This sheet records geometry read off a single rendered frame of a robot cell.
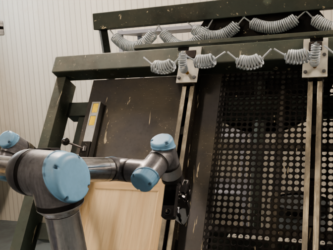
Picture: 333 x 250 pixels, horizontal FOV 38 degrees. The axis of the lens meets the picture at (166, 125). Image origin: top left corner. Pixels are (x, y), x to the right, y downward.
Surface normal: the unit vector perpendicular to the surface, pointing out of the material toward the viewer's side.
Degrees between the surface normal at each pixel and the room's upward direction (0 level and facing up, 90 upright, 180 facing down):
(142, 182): 117
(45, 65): 90
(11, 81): 90
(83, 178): 82
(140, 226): 57
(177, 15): 90
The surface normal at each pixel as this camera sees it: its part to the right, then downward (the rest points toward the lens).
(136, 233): -0.34, -0.42
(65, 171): 0.80, -0.11
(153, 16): -0.36, 0.14
